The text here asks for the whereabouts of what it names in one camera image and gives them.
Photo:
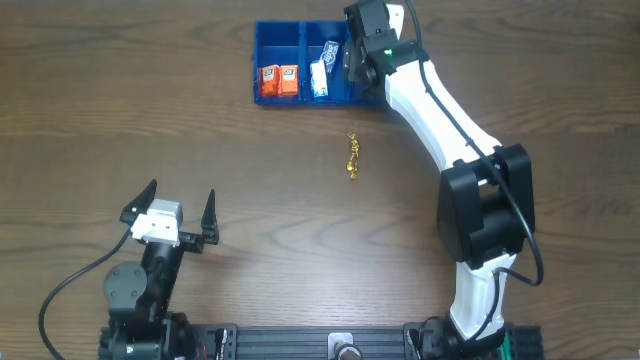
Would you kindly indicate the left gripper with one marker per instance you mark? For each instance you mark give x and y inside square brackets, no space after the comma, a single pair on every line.
[191,242]

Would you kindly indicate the orange candy box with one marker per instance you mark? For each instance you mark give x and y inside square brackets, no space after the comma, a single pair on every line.
[289,81]
[270,82]

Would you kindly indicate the blue candy pack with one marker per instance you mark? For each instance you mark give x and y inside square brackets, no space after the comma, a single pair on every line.
[319,80]
[330,54]

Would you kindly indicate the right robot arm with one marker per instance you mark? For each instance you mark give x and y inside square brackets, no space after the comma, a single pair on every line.
[435,115]

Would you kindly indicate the blue tray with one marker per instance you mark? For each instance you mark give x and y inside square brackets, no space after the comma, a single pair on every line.
[277,45]

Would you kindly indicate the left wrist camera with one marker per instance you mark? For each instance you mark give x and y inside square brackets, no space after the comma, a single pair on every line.
[157,222]

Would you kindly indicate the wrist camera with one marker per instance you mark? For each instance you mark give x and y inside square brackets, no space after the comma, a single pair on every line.
[157,222]
[395,17]

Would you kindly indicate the mounting rail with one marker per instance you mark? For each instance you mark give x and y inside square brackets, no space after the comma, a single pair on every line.
[290,342]

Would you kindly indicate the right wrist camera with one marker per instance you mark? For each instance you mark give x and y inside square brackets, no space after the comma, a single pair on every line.
[395,17]

